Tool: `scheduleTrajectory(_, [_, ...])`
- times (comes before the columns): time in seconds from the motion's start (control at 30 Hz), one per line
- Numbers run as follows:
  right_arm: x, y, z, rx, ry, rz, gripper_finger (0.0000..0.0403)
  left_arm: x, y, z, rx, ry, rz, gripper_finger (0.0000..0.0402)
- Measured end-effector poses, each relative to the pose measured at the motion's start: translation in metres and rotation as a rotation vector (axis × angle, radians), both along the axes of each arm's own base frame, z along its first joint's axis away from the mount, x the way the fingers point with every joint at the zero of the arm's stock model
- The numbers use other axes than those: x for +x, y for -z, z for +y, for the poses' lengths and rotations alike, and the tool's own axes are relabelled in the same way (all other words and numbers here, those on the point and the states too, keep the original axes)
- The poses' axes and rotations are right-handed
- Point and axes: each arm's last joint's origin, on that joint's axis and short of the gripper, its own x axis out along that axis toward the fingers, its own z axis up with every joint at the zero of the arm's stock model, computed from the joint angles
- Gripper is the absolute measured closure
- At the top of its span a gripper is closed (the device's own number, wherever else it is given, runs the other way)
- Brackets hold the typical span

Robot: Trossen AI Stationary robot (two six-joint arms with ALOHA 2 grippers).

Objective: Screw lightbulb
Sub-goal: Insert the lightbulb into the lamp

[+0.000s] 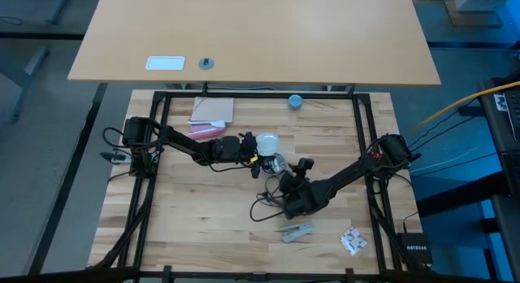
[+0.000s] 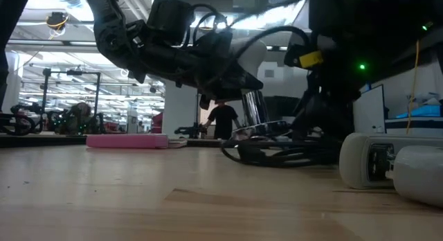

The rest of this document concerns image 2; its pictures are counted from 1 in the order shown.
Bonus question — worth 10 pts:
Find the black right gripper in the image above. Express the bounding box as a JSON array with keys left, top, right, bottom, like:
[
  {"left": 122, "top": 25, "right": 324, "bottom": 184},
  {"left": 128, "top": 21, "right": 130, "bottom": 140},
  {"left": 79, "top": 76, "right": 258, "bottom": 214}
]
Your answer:
[{"left": 285, "top": 26, "right": 363, "bottom": 142}]

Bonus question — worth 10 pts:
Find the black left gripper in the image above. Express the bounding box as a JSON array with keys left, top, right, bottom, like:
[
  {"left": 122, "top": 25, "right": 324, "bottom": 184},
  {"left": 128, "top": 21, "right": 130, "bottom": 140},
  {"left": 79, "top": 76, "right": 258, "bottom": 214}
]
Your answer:
[{"left": 133, "top": 19, "right": 264, "bottom": 100}]

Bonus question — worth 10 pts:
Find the black lamp cable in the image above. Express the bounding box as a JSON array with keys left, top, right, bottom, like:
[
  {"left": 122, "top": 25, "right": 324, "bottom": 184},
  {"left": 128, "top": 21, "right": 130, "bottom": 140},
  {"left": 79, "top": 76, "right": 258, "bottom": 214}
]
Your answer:
[{"left": 220, "top": 135, "right": 342, "bottom": 168}]

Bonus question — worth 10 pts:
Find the black monitor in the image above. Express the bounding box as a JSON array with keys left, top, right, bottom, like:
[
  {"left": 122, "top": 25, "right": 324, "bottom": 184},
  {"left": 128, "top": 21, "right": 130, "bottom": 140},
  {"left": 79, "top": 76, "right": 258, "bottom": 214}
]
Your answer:
[{"left": 263, "top": 95, "right": 302, "bottom": 124}]

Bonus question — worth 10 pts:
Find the person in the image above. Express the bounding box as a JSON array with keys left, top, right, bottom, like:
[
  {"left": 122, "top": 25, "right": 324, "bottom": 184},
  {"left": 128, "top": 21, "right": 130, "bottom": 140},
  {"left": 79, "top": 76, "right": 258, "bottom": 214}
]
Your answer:
[{"left": 203, "top": 100, "right": 242, "bottom": 141}]

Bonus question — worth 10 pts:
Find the white panel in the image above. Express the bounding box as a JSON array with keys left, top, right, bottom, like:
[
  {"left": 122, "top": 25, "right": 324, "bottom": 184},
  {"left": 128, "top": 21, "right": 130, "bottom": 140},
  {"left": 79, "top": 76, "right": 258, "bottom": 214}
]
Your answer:
[{"left": 352, "top": 83, "right": 388, "bottom": 134}]

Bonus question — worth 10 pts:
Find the white column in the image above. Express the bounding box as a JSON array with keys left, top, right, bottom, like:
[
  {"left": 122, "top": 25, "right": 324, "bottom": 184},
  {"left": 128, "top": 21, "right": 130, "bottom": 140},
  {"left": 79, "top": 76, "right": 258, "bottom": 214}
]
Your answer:
[{"left": 161, "top": 80, "right": 201, "bottom": 140}]

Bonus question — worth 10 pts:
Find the white box navy stripe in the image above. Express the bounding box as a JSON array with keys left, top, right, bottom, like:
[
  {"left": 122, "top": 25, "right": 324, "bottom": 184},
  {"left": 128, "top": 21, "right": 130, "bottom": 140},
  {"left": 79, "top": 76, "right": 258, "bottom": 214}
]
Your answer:
[{"left": 385, "top": 116, "right": 443, "bottom": 137}]

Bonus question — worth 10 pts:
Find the blue cover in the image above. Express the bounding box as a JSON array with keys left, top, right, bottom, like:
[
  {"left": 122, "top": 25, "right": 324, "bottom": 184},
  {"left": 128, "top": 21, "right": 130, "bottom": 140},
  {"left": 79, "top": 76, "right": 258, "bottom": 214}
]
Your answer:
[{"left": 395, "top": 104, "right": 443, "bottom": 119}]

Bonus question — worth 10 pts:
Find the pink case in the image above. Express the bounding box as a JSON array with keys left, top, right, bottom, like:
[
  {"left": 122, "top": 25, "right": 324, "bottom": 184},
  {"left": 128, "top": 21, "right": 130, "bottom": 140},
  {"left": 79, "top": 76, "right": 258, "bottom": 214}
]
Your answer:
[{"left": 85, "top": 133, "right": 170, "bottom": 150}]

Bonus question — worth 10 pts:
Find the yellow cable label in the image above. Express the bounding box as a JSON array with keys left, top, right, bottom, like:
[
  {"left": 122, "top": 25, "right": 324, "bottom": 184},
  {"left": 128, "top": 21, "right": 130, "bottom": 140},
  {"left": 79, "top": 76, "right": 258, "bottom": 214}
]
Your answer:
[{"left": 298, "top": 50, "right": 324, "bottom": 69}]

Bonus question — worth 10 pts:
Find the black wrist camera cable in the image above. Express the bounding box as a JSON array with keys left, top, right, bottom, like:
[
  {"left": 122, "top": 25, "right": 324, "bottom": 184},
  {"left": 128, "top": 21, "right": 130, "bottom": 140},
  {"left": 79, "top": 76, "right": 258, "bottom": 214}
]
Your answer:
[{"left": 186, "top": 3, "right": 312, "bottom": 67}]

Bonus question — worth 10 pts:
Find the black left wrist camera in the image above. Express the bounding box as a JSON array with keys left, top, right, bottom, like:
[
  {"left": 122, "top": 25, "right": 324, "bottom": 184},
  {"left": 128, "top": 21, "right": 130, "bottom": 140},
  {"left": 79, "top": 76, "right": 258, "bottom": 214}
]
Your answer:
[{"left": 147, "top": 0, "right": 195, "bottom": 45}]

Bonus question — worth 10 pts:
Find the yellow cable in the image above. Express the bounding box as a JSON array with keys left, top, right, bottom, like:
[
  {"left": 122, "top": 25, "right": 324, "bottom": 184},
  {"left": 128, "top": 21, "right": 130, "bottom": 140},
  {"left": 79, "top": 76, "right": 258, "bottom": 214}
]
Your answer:
[{"left": 405, "top": 39, "right": 420, "bottom": 135}]

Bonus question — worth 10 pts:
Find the black camera stand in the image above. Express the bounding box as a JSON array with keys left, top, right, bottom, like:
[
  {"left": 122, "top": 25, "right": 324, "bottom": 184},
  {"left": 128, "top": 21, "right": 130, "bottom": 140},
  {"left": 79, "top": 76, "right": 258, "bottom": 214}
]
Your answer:
[{"left": 41, "top": 67, "right": 103, "bottom": 134}]

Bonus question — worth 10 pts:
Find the black overhead camera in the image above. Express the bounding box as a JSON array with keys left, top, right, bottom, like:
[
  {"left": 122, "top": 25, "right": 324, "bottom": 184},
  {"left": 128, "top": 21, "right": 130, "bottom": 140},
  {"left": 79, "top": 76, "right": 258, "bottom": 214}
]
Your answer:
[{"left": 45, "top": 11, "right": 70, "bottom": 31}]

